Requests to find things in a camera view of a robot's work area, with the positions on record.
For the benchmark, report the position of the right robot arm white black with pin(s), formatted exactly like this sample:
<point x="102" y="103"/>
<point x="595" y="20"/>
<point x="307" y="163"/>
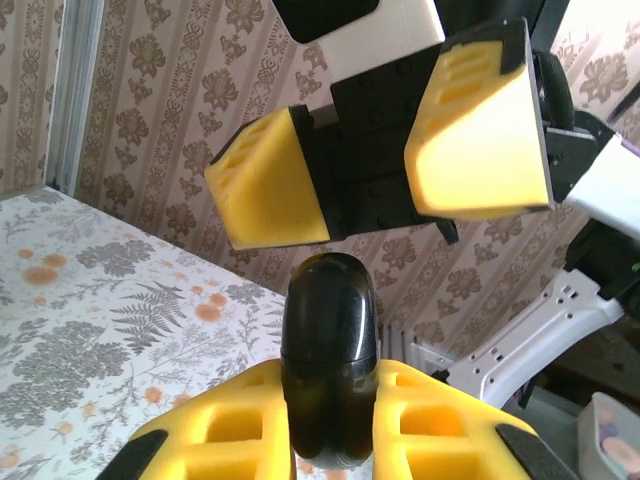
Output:
<point x="550" y="340"/>

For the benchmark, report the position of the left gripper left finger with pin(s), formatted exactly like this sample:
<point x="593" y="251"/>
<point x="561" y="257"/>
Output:
<point x="225" y="440"/>

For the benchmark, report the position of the clear plastic container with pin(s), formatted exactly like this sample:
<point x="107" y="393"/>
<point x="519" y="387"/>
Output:
<point x="615" y="440"/>

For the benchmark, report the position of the aluminium frame post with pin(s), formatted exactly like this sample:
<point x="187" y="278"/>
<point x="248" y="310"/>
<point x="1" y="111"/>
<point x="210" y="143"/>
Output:
<point x="75" y="100"/>

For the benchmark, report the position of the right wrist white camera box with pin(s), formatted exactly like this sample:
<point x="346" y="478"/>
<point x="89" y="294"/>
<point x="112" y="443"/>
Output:
<point x="390" y="30"/>

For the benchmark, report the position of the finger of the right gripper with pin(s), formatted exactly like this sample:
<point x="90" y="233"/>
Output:
<point x="270" y="190"/>
<point x="480" y="150"/>

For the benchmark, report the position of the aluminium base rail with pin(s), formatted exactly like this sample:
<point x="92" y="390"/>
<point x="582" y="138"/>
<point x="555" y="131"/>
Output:
<point x="400" y="350"/>

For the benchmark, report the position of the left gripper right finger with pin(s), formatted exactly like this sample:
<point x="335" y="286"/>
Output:
<point x="440" y="440"/>

